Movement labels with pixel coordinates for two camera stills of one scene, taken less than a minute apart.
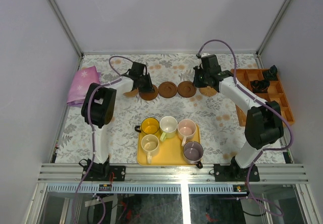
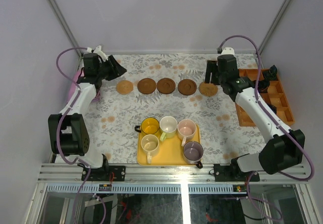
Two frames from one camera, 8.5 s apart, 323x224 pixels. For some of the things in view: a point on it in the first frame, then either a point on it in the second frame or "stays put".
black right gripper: (197, 71) → (212, 67)
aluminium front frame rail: (145, 172) stays put
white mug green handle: (168, 126) stays put
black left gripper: (147, 87) → (111, 68)
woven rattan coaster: (207, 91) stays put
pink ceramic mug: (186, 128) stays put
